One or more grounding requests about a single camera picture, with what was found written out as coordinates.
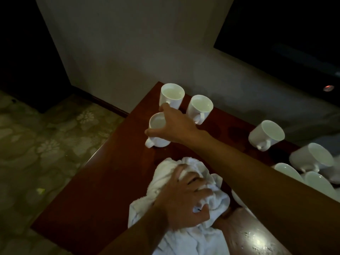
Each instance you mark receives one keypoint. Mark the person's right forearm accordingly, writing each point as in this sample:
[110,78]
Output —
[265,183]

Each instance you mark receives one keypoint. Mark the person's left hand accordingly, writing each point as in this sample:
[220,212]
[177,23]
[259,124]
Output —
[180,207]

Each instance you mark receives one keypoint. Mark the dark wooden cabinet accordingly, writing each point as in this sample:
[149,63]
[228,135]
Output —
[26,63]

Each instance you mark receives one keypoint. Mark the white cloth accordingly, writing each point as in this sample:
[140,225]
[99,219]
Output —
[191,241]

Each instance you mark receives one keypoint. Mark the black wall television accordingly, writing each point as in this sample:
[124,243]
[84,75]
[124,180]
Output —
[279,37]

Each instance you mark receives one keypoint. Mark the group of white cups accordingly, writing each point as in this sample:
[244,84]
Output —
[171,94]

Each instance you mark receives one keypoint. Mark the white ceramic cup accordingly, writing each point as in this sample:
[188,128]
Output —
[156,120]
[334,175]
[310,156]

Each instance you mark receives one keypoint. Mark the small yellow scrap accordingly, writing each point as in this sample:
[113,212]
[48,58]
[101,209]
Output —
[40,191]

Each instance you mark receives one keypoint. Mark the person's right hand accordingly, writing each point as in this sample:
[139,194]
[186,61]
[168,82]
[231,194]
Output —
[180,127]

